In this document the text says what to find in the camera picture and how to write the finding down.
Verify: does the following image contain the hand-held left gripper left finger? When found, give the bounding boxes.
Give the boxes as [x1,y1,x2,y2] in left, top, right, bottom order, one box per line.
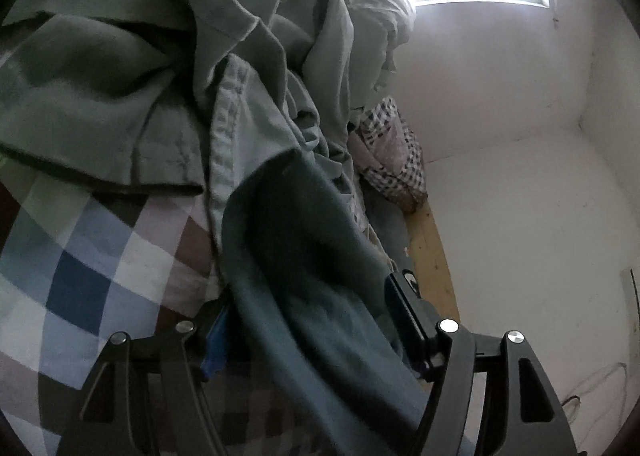
[55,286,238,456]

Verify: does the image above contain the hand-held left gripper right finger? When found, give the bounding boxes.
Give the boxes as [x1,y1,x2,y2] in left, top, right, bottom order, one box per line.
[384,270,578,456]

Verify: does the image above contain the dark blue garment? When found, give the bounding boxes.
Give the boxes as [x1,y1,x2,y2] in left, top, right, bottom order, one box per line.
[220,148,476,456]

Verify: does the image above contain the dark teal cloth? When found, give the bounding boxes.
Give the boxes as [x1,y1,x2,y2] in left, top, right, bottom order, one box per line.
[360,186,416,287]

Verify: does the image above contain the checkered pink pillow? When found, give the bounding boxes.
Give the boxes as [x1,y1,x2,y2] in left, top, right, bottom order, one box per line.
[347,96,428,212]

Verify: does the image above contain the checkered bed sheet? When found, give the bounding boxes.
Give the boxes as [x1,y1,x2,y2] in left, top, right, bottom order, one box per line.
[0,0,391,456]

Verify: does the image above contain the dark green shirt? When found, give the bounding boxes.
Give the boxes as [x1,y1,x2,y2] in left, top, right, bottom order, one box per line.
[0,0,206,197]

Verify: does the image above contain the pale grey duvet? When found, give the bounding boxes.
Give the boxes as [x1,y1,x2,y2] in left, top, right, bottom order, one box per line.
[300,0,418,112]

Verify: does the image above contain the grey-green pants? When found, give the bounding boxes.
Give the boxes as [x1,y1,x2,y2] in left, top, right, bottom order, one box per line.
[150,0,361,287]

